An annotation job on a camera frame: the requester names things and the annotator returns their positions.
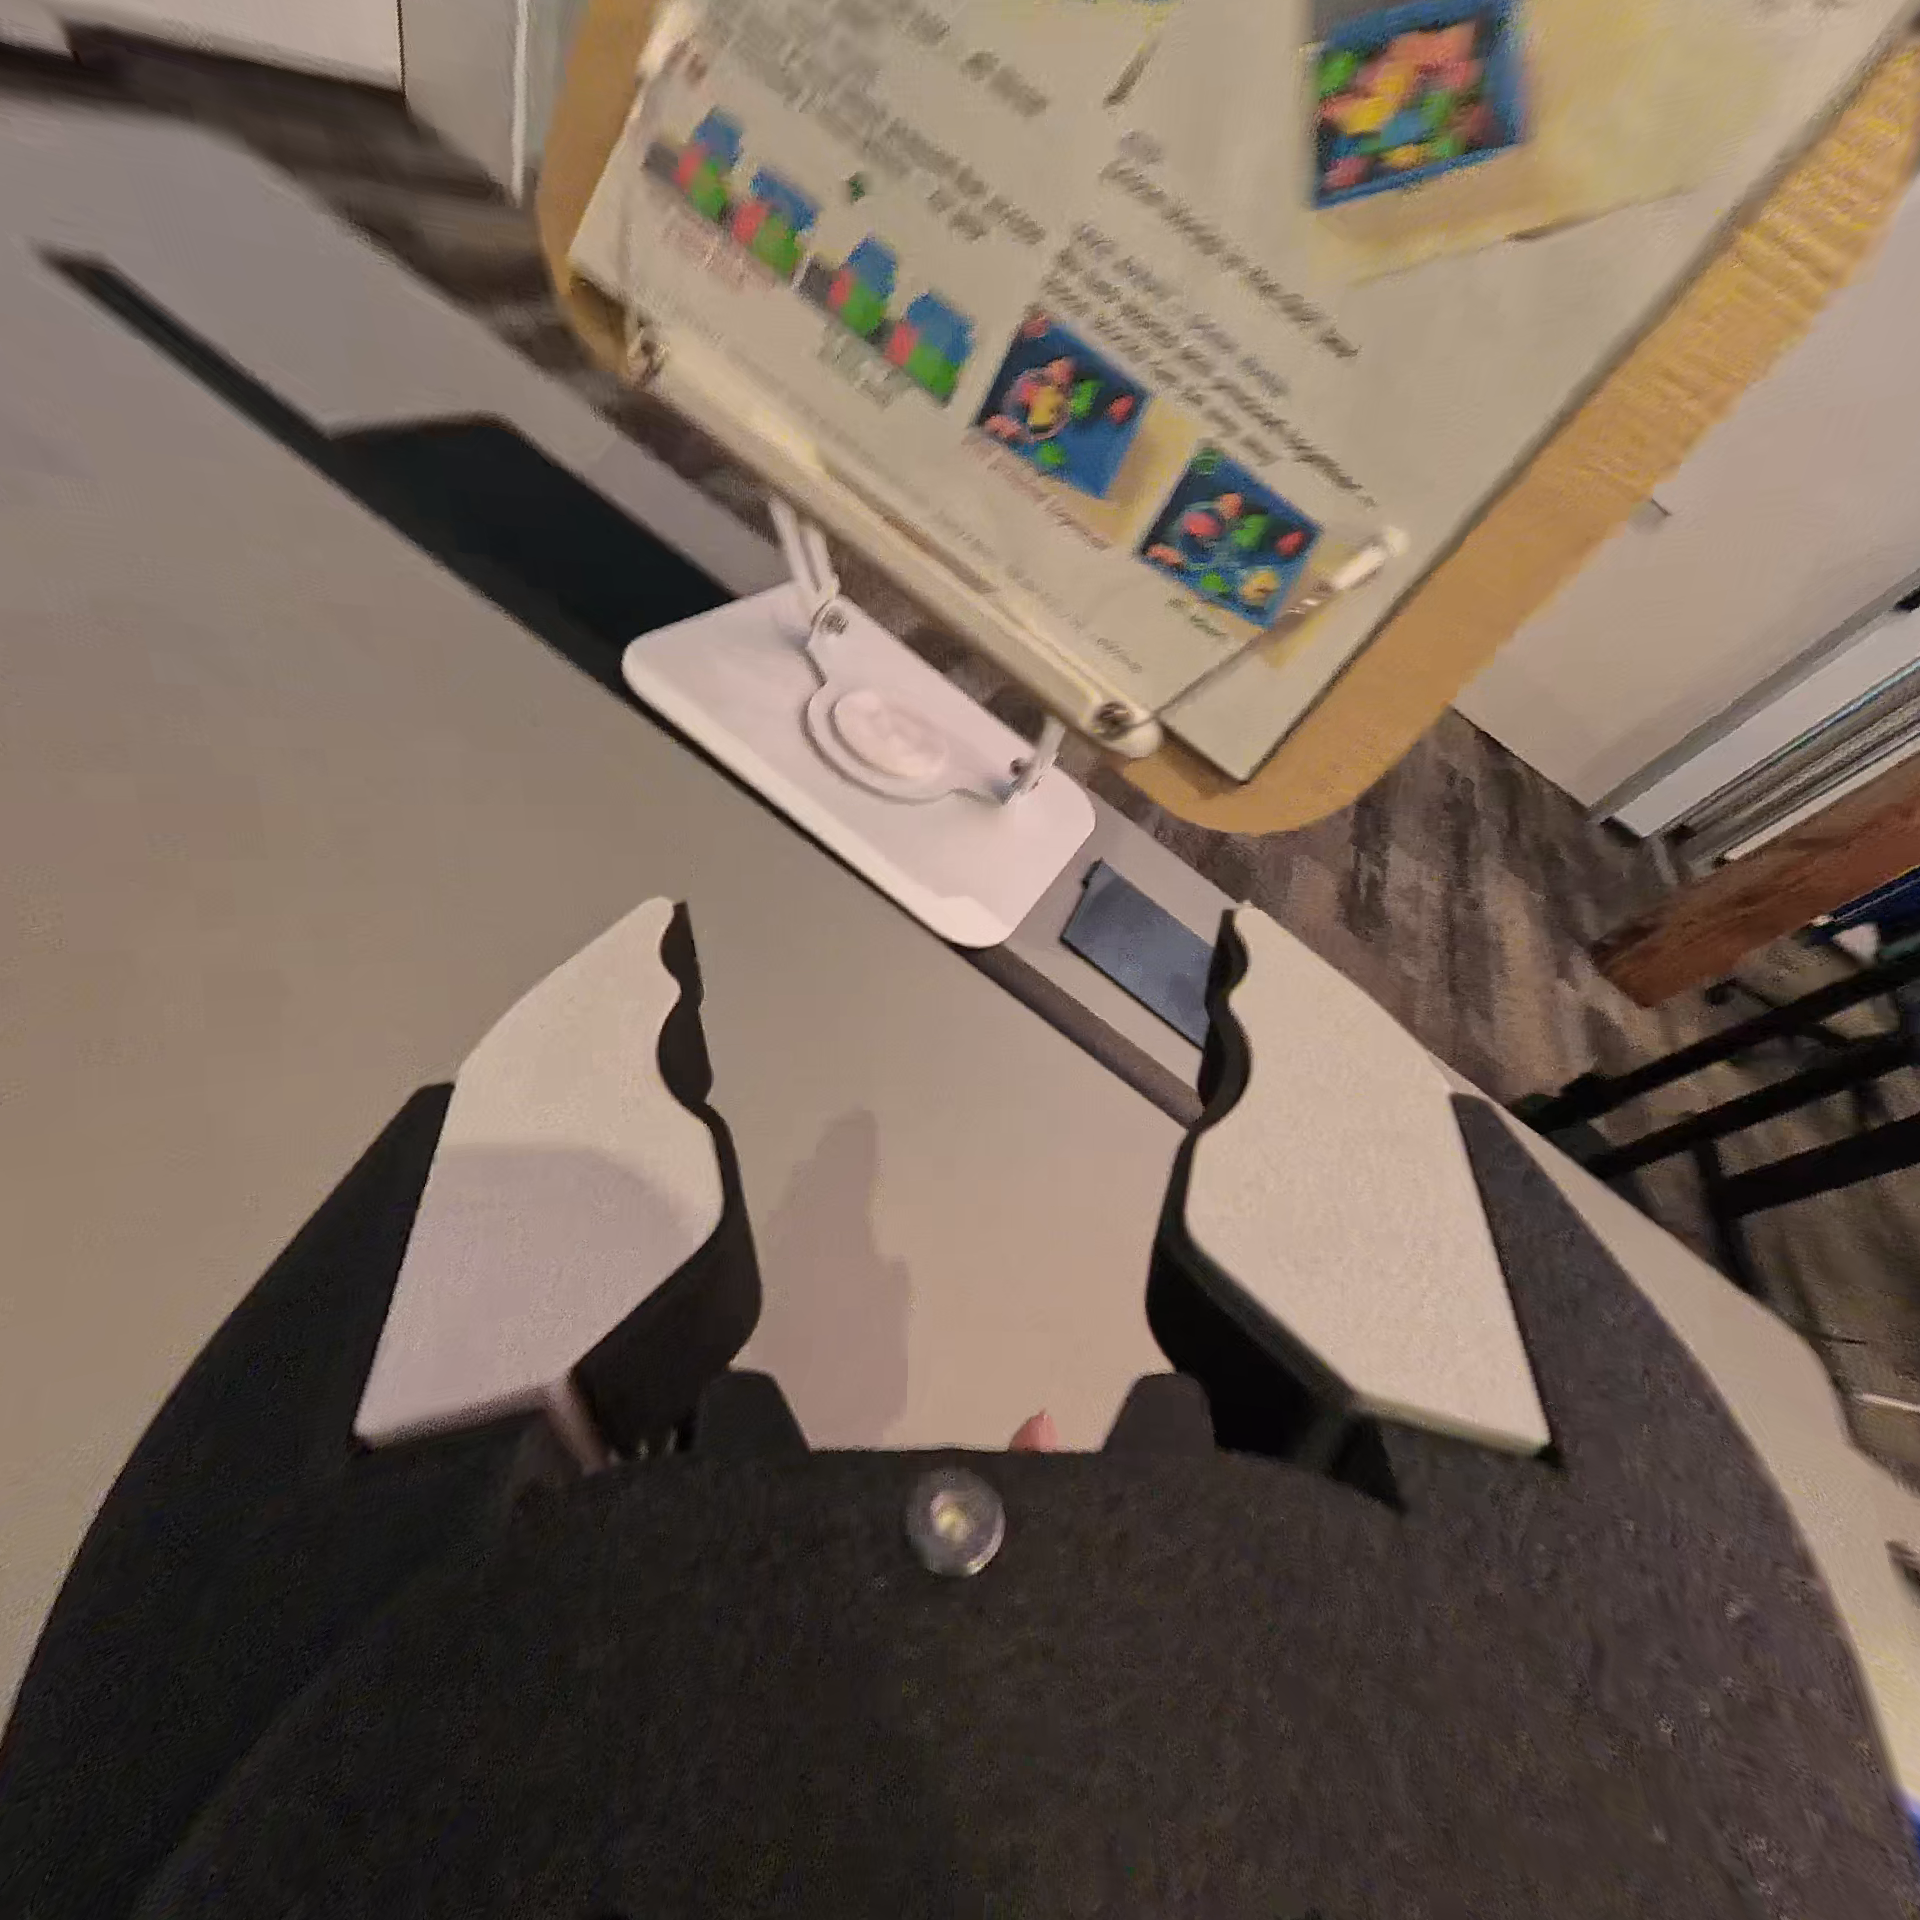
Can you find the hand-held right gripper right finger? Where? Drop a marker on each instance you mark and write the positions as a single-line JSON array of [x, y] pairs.
[[1336, 1201]]

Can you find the grey desk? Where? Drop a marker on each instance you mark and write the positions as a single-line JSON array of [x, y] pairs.
[[300, 750]]

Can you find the black flat plate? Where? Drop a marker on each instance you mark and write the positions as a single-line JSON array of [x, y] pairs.
[[1142, 944]]

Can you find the wooden bench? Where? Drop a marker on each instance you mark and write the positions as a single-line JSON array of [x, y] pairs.
[[1757, 900]]

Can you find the black metal frame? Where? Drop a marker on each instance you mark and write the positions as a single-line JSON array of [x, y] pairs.
[[1694, 1095]]

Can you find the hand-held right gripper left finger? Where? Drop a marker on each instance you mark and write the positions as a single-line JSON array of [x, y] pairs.
[[570, 1171]]

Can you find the printed instruction sheet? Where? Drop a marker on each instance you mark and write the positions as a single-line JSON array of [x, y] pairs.
[[1202, 224]]

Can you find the instruction sheet on stand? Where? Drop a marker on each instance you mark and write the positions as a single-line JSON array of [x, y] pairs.
[[780, 691]]

